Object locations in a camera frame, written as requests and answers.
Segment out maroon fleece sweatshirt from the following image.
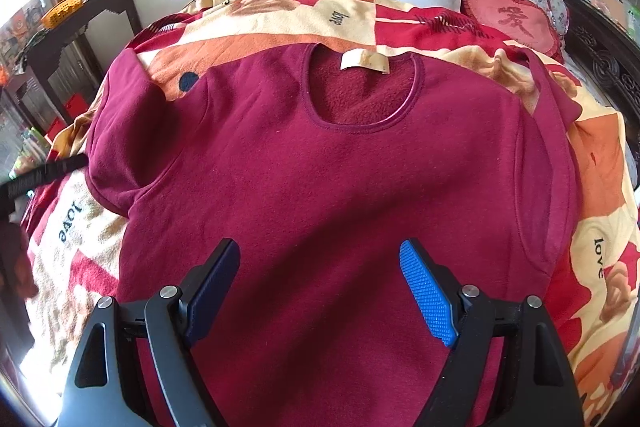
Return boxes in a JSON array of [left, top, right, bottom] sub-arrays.
[[87, 43, 580, 426]]

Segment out red box on floor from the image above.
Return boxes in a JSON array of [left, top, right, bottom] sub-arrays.
[[46, 93, 89, 142]]

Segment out person's left hand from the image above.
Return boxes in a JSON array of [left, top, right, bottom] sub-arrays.
[[1, 221, 38, 300]]

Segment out yellow plastic basket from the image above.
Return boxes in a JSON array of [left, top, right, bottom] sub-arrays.
[[41, 0, 86, 29]]

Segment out dark carved wooden headboard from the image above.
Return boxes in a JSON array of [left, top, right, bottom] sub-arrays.
[[552, 0, 640, 143]]

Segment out right red heart pillow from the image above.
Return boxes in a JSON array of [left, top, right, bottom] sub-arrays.
[[461, 0, 561, 62]]

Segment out orange red patterned blanket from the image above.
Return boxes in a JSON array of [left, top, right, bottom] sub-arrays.
[[24, 0, 639, 426]]

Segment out dark wooden side table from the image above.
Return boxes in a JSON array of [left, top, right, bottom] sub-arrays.
[[8, 0, 144, 128]]

